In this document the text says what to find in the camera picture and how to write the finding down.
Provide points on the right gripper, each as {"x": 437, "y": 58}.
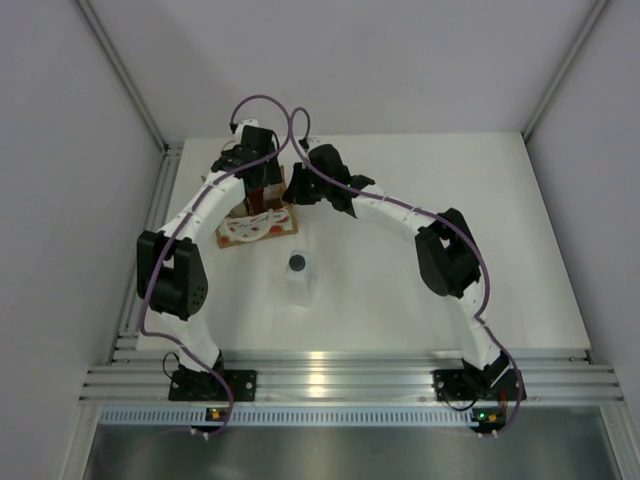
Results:
{"x": 295, "y": 192}

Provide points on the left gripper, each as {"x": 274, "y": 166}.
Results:
{"x": 271, "y": 173}

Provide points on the burlap watermelon canvas bag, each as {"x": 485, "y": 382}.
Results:
{"x": 279, "y": 220}

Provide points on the white bottle grey cap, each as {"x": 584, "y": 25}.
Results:
{"x": 300, "y": 278}

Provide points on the red liquid bottle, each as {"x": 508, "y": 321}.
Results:
{"x": 255, "y": 202}

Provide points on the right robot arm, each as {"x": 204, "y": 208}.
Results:
{"x": 449, "y": 263}

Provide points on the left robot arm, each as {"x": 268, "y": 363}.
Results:
{"x": 171, "y": 277}

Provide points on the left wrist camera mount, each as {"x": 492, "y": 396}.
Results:
{"x": 237, "y": 126}

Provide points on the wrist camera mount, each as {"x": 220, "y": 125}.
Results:
{"x": 237, "y": 126}
{"x": 310, "y": 142}

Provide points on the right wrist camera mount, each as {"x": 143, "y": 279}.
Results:
{"x": 310, "y": 142}

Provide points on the left aluminium frame post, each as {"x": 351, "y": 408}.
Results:
{"x": 106, "y": 45}

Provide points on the aluminium frame post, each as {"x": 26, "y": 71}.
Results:
{"x": 560, "y": 74}
{"x": 106, "y": 45}

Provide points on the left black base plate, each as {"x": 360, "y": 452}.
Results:
{"x": 242, "y": 383}

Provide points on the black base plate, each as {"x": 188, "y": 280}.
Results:
{"x": 449, "y": 385}
{"x": 242, "y": 383}

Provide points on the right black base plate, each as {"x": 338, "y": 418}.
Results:
{"x": 449, "y": 385}

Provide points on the aluminium mounting rail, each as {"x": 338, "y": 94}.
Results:
{"x": 557, "y": 378}

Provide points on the right aluminium frame post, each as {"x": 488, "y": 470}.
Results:
{"x": 560, "y": 74}

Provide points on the slotted cable duct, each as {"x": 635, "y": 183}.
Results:
{"x": 249, "y": 415}

